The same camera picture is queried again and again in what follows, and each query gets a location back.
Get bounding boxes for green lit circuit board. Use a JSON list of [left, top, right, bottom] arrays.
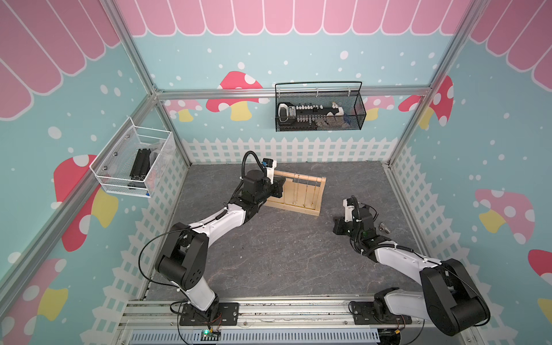
[[200, 329, 221, 342]]

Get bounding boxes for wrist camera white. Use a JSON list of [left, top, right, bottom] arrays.
[[262, 158, 277, 184], [343, 196, 357, 223]]

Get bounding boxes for white wire basket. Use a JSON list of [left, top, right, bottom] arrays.
[[90, 118, 176, 198]]

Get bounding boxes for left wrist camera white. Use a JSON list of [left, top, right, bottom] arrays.
[[262, 158, 277, 184]]

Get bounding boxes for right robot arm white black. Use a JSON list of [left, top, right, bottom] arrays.
[[333, 196, 491, 336]]

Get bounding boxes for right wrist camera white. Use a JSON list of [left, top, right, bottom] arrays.
[[343, 196, 357, 223]]

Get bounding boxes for black wire mesh basket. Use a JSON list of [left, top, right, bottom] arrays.
[[274, 81, 367, 132]]

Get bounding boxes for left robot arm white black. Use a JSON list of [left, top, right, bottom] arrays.
[[154, 150, 286, 321]]

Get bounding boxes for black extrusion pieces in basket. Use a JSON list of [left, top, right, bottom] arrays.
[[128, 149, 154, 191]]

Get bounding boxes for wooden jewelry display stand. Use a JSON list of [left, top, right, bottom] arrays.
[[265, 171, 326, 216]]

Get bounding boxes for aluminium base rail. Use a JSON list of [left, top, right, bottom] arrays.
[[116, 295, 475, 345]]

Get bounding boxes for white device in black basket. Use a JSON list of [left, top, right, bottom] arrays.
[[277, 103, 296, 124]]

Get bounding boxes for small metal clip object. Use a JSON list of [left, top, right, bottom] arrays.
[[378, 222, 392, 234]]

